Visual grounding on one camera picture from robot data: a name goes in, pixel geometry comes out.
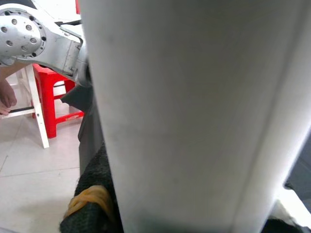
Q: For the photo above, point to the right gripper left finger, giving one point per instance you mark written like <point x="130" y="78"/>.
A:
<point x="94" y="174"/>

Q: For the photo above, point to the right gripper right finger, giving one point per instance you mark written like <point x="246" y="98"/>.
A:
<point x="279" y="227"/>

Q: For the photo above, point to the white plastic table leg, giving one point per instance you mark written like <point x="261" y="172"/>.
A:
<point x="194" y="97"/>

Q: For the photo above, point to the yellow rubber band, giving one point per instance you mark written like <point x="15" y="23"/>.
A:
<point x="92" y="194"/>

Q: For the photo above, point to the red plastic stool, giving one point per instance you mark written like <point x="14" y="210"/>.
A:
<point x="48" y="97"/>

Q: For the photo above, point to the white wooden stool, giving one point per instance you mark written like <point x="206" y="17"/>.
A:
<point x="36" y="104"/>

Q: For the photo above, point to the person's bare foot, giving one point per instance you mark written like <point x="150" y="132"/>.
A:
<point x="6" y="94"/>

